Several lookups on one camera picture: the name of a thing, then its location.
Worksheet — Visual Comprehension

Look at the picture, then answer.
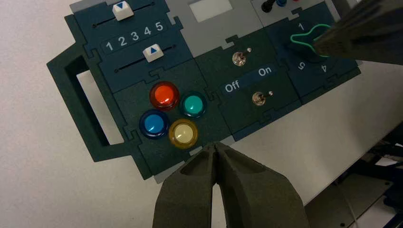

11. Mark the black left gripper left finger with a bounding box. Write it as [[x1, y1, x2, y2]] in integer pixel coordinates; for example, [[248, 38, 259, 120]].
[[152, 143, 218, 228]]

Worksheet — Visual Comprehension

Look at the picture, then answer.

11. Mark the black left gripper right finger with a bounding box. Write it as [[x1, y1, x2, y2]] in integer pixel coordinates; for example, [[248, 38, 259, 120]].
[[215, 142, 310, 228]]

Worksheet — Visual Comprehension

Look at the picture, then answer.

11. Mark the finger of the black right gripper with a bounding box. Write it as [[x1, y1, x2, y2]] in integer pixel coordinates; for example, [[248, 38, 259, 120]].
[[314, 35, 403, 66], [315, 0, 403, 41]]

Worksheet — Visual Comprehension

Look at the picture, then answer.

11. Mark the green rotary knob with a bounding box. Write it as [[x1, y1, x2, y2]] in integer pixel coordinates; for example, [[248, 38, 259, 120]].
[[285, 20, 333, 64]]

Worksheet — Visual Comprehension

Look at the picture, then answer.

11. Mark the yellow dome push button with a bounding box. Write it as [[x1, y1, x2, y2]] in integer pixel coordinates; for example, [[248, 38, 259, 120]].
[[168, 119, 199, 150]]

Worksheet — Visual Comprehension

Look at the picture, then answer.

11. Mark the blue dome push button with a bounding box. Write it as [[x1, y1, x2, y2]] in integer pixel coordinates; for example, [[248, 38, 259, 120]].
[[139, 109, 171, 140]]

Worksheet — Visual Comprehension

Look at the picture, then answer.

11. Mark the teal dome push button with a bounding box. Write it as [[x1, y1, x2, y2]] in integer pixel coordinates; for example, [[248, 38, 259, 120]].
[[179, 91, 208, 119]]

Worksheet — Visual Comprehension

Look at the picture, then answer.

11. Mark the orange dome push button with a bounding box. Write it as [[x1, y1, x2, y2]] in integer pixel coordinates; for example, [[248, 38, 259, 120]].
[[149, 81, 181, 112]]

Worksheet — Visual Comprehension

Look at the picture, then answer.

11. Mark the modular dark green control box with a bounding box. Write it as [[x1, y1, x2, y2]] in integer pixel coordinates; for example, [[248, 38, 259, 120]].
[[46, 0, 362, 185]]

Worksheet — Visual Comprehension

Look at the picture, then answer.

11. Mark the white slider cap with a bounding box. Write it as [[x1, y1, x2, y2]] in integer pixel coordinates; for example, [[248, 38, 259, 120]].
[[142, 44, 164, 63], [112, 0, 135, 22]]

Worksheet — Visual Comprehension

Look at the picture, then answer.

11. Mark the grey display window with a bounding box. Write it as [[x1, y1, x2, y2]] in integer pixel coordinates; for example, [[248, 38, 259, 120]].
[[189, 0, 233, 23]]

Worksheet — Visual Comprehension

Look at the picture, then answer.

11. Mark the metal toggle switch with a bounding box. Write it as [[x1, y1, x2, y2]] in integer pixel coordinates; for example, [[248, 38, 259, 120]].
[[251, 90, 274, 107], [231, 47, 252, 67]]

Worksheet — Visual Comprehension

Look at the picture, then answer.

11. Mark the black jumper cable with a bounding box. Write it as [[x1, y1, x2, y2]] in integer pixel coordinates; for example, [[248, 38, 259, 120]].
[[261, 0, 278, 13]]

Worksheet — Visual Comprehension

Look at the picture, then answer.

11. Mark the black metal stand frame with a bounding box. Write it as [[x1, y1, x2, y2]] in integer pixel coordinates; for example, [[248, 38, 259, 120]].
[[359, 123, 403, 209]]

